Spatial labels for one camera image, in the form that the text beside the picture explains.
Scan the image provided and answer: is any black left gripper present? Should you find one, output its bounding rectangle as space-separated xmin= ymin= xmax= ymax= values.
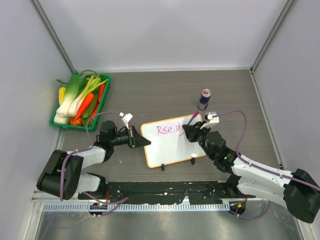
xmin=110 ymin=125 xmax=150 ymax=148

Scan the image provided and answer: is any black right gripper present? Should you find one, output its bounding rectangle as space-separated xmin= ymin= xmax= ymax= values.
xmin=183 ymin=121 xmax=215 ymax=160

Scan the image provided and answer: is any purple capped marker pen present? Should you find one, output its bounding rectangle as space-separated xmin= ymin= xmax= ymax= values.
xmin=179 ymin=110 xmax=199 ymax=136

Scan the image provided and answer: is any orange framed whiteboard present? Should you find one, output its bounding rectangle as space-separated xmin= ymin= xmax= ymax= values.
xmin=140 ymin=114 xmax=206 ymax=169

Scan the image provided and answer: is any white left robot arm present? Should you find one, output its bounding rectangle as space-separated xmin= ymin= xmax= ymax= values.
xmin=36 ymin=120 xmax=151 ymax=201

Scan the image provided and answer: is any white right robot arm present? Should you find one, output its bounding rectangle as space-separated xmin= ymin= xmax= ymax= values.
xmin=182 ymin=122 xmax=320 ymax=224

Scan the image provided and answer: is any blue silver energy drink can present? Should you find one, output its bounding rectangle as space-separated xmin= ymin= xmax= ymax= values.
xmin=197 ymin=88 xmax=212 ymax=111

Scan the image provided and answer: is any green plastic vegetable tray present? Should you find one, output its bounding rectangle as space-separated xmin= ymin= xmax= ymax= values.
xmin=50 ymin=70 xmax=111 ymax=132

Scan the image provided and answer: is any small red chili pepper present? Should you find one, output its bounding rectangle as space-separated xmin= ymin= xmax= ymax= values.
xmin=98 ymin=83 xmax=106 ymax=102

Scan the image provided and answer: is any large orange carrot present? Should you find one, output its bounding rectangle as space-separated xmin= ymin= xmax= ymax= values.
xmin=75 ymin=92 xmax=95 ymax=119

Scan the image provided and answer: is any green spring onion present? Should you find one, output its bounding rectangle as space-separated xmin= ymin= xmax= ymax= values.
xmin=67 ymin=71 xmax=108 ymax=118

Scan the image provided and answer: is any white green bok choy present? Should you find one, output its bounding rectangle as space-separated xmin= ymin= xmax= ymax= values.
xmin=53 ymin=73 xmax=80 ymax=124

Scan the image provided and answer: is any yellow corn cob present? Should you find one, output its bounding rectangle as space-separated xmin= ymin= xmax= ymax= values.
xmin=58 ymin=87 xmax=66 ymax=106

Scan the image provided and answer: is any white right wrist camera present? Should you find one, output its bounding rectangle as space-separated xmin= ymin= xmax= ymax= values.
xmin=200 ymin=112 xmax=220 ymax=130

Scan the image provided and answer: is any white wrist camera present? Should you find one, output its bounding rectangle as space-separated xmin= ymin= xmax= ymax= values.
xmin=200 ymin=112 xmax=220 ymax=130
xmin=119 ymin=112 xmax=133 ymax=130

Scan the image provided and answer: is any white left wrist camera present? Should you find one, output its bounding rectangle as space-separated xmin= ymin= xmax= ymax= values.
xmin=119 ymin=112 xmax=133 ymax=130

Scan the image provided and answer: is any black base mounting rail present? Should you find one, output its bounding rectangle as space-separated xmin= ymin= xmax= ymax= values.
xmin=86 ymin=181 xmax=253 ymax=205

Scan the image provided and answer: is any white slotted cable duct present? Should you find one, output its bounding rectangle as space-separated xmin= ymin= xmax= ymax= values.
xmin=42 ymin=201 xmax=230 ymax=213

